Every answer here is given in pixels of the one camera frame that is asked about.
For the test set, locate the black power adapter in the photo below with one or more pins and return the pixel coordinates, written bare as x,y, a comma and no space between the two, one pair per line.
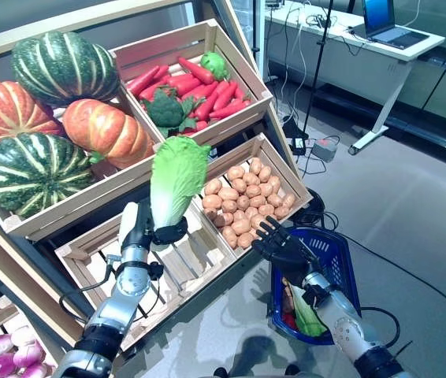
299,145

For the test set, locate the wooden cabbage crate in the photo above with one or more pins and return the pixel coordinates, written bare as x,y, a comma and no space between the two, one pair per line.
191,252

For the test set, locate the white office desk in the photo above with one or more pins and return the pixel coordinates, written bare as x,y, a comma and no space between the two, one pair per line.
365,78

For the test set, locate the wooden potato crate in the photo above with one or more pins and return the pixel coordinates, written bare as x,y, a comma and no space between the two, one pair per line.
282,165

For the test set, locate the grey box orange top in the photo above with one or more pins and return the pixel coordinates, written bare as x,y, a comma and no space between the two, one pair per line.
325,150

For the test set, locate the green striped pumpkin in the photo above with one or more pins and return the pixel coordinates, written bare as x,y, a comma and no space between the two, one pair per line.
61,67
34,173

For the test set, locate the small tan potato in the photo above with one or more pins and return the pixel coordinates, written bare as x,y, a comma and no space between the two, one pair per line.
286,287

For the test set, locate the dark green broccoli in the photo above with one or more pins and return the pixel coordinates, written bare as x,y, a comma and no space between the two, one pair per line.
164,110

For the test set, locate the silver right robot leg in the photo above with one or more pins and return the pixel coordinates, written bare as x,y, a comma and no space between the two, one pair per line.
292,372

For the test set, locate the wooden carrot crate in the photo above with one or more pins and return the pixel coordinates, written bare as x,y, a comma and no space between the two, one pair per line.
238,59

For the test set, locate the wooden pumpkin crate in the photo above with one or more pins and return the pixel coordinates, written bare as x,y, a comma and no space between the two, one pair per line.
89,197

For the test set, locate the blue plastic shopping basket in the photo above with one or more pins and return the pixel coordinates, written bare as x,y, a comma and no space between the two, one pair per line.
353,299

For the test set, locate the large orange ribbed pumpkin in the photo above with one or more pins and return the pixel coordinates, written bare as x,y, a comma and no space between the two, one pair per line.
6,114

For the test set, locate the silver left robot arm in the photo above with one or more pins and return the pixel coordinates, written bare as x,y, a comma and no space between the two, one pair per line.
128,283

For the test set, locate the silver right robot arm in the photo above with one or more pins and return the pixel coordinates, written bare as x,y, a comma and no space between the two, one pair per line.
345,327

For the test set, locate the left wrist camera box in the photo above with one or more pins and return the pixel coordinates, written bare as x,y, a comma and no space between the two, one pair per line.
127,220

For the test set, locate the red bell pepper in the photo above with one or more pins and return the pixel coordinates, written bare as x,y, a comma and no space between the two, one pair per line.
289,319

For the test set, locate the small orange ribbed pumpkin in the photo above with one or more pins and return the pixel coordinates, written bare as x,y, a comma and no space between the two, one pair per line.
105,130

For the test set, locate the green white napa cabbage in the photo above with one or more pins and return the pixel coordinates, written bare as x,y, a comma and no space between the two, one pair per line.
179,173
309,319

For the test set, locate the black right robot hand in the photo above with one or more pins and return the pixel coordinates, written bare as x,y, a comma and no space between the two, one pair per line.
286,250

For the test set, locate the red orange carrot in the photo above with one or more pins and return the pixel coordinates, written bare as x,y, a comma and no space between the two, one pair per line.
154,83
195,71
225,95
142,80
229,111
197,126
183,83
207,106

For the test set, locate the light green round vegetable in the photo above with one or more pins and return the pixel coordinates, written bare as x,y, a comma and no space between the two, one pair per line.
214,65

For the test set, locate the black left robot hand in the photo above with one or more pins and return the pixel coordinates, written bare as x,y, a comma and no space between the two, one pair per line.
168,234

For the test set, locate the open dark laptop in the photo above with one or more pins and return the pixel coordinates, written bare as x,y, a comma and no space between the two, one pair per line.
378,15

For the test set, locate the black tripod stand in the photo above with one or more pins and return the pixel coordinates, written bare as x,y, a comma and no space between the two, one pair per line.
254,23
318,59

